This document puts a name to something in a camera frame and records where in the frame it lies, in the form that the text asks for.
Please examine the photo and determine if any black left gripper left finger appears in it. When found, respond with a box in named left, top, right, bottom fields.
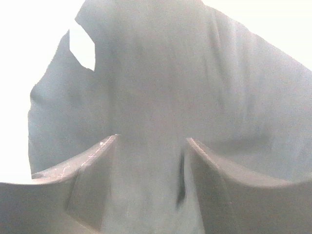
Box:
left=0, top=135, right=117, bottom=234

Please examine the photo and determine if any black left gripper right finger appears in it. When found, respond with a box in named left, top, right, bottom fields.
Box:
left=185, top=138, right=312, bottom=234

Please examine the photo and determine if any black t shirt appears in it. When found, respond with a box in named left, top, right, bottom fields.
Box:
left=28, top=0, right=312, bottom=234

